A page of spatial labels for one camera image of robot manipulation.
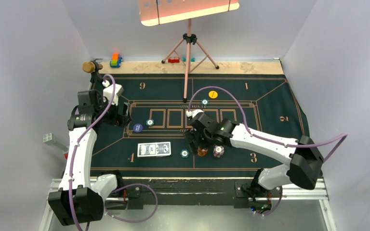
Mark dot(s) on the yellow round dealer button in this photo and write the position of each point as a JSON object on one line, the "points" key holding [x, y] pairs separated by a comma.
{"points": [[213, 94]]}

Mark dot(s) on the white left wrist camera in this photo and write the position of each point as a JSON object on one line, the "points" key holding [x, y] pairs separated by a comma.
{"points": [[111, 92]]}

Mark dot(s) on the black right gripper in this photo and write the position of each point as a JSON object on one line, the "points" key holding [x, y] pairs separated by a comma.
{"points": [[192, 134]]}

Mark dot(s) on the dark green poker mat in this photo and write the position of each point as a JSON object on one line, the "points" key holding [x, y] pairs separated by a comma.
{"points": [[266, 102]]}

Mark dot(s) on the pink tripod music stand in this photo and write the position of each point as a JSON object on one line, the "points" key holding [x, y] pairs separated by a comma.
{"points": [[159, 12]]}

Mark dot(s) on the green poker chip stack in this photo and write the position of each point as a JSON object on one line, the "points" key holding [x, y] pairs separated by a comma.
{"points": [[184, 153]]}

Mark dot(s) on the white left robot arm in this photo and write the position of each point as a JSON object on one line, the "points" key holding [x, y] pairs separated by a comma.
{"points": [[77, 200]]}

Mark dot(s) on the green chips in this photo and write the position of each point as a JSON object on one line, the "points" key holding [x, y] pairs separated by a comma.
{"points": [[150, 122], [204, 102]]}

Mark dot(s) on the grey toy brick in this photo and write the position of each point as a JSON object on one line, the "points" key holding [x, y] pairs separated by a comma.
{"points": [[50, 139]]}

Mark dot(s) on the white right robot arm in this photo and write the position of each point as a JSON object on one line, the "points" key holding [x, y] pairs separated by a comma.
{"points": [[300, 161]]}

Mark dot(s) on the colourful toy block car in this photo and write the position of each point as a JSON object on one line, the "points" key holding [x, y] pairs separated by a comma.
{"points": [[116, 60]]}

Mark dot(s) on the blue playing card deck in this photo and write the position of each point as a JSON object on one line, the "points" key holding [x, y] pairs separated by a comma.
{"points": [[154, 149]]}

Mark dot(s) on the red toy block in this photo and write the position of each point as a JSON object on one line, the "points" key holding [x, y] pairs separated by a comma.
{"points": [[173, 59]]}

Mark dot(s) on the teal toy block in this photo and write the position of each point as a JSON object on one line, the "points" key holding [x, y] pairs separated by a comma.
{"points": [[192, 59]]}

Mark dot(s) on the blue round blind button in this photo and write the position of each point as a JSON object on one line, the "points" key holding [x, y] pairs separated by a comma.
{"points": [[137, 128]]}

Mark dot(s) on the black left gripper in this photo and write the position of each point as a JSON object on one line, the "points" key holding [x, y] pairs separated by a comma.
{"points": [[120, 120]]}

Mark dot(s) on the red yellow poker chip stack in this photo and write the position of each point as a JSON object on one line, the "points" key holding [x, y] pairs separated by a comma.
{"points": [[202, 151]]}

